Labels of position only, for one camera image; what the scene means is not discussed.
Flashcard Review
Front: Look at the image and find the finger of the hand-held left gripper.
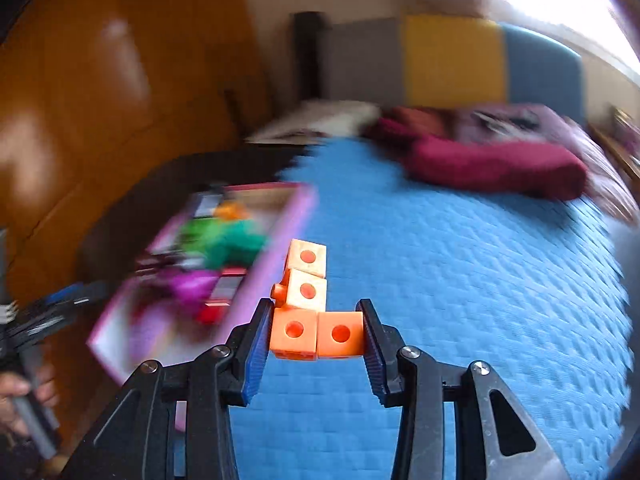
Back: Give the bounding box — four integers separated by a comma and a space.
40, 282, 108, 311

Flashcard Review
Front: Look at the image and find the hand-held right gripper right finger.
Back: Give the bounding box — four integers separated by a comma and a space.
356, 298, 571, 480

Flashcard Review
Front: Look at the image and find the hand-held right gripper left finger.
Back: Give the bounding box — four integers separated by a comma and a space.
60, 299, 275, 480

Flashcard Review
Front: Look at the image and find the red plastic block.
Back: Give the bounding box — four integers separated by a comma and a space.
207, 267, 249, 308

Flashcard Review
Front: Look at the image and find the orange cube block toy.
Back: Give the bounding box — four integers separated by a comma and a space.
269, 239, 364, 361

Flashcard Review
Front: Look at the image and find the magenta plastic funnel piece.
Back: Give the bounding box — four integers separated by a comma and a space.
160, 270, 221, 311

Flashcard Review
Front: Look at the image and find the dark green plastic piece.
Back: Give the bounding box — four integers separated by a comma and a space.
207, 222, 266, 268

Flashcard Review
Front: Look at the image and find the pink cardboard box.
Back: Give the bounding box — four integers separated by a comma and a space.
86, 182, 318, 433

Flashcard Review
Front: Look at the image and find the light green plastic toy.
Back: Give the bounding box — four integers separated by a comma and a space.
177, 220, 221, 256

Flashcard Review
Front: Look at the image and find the orange hexagonal piece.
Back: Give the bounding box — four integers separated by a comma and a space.
215, 201, 251, 222

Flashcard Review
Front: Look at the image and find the black grey flashlight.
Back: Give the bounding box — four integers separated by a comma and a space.
192, 190, 223, 218

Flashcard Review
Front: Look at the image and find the person's left hand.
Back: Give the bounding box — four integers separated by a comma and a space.
0, 364, 60, 443

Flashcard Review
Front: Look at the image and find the blue foam mat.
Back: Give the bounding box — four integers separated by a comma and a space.
220, 137, 633, 480

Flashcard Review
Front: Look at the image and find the wooden wardrobe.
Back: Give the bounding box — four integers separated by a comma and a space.
0, 0, 276, 461

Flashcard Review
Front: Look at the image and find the maroon cloth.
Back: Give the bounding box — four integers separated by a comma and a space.
370, 115, 588, 201

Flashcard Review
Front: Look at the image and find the white cloth bag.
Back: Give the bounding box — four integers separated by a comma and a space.
245, 100, 381, 143

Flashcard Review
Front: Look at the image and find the purple cat pillow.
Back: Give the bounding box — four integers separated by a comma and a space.
450, 105, 571, 146

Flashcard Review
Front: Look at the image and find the mauve bed sheet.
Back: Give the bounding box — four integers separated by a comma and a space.
565, 120, 626, 221

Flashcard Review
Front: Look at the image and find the grey yellow blue headboard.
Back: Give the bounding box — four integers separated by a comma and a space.
320, 14, 586, 121

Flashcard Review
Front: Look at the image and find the wooden bedside shelf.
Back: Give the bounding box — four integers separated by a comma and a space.
590, 110, 640, 186

